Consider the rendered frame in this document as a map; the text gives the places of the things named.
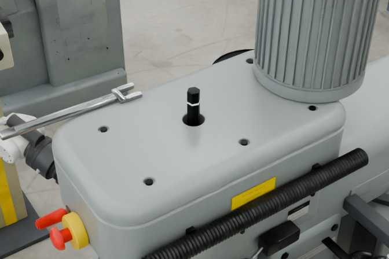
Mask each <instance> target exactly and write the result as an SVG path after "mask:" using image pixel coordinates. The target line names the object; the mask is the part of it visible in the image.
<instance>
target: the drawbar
mask: <svg viewBox="0 0 389 259"><path fill-rule="evenodd" d="M199 101H200V89H198V88H197V87H190V88H188V91H187V102H189V103H191V104H196V103H199ZM187 123H188V126H191V127H196V126H199V125H200V103H199V104H198V105H195V106H191V105H189V104H188V103H187Z"/></svg>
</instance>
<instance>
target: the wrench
mask: <svg viewBox="0 0 389 259"><path fill-rule="evenodd" d="M133 88H134V84H133V83H129V84H125V85H123V86H120V87H117V88H114V89H112V90H111V94H108V95H105V96H103V97H99V98H96V99H93V100H91V101H87V102H84V103H81V104H78V105H75V106H72V107H70V108H66V109H63V110H61V111H58V112H55V113H52V114H48V115H46V116H43V117H40V118H37V119H34V120H31V121H28V122H25V123H22V124H19V125H16V126H14V127H10V128H7V129H4V130H2V131H0V137H1V139H2V140H7V139H10V138H13V137H15V136H18V135H21V134H24V133H27V132H30V131H33V130H36V129H38V128H42V127H45V126H47V125H50V124H53V123H56V122H59V121H62V120H65V119H68V118H70V117H74V116H77V115H79V114H82V113H85V112H88V111H91V110H94V109H97V108H100V107H102V106H105V105H109V104H111V103H114V102H117V101H119V102H120V103H125V102H130V101H133V100H135V99H138V98H141V97H142V93H141V92H140V91H137V92H134V93H132V94H129V95H125V96H123V95H122V94H121V93H123V92H125V91H128V90H132V89H133Z"/></svg>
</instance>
